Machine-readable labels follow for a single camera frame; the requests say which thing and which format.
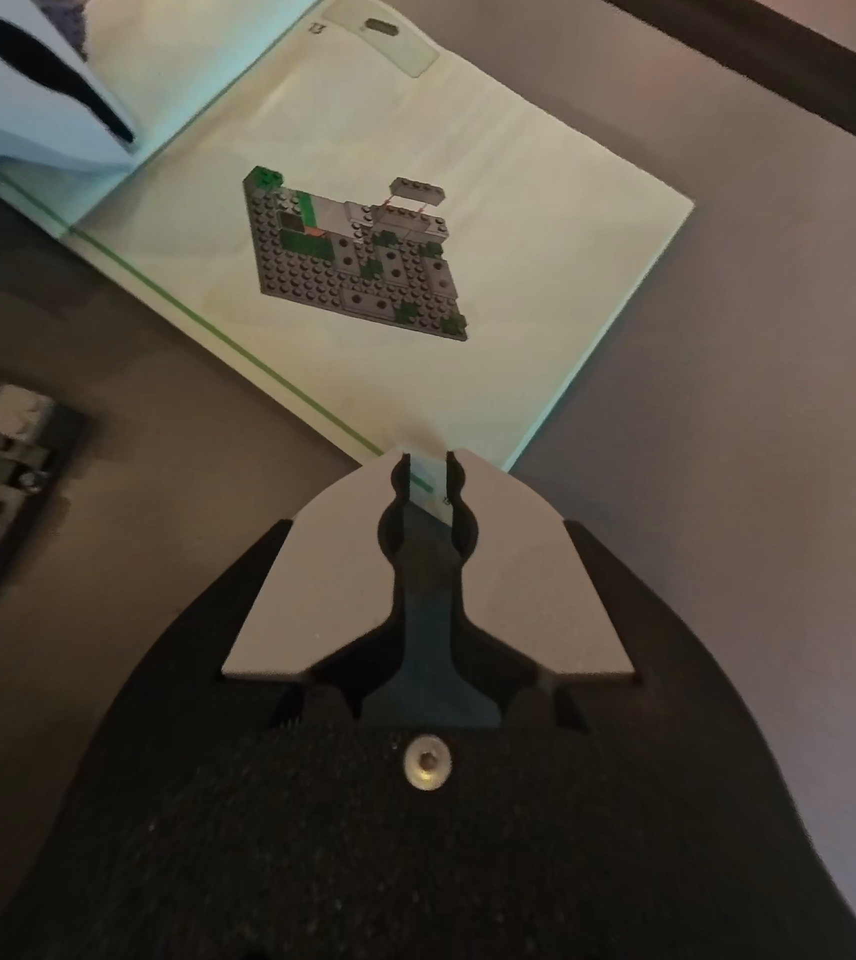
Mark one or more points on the grey desk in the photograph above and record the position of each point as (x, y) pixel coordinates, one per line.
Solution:
(773, 375)
(848, 30)

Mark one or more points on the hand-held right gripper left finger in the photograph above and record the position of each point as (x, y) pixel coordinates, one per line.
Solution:
(323, 585)

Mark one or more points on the open instruction booklet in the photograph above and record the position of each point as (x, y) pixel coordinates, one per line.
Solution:
(510, 187)

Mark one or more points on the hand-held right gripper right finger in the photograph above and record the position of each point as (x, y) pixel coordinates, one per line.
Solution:
(540, 592)

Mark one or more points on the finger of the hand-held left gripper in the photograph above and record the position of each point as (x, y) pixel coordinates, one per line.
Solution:
(15, 120)
(60, 45)

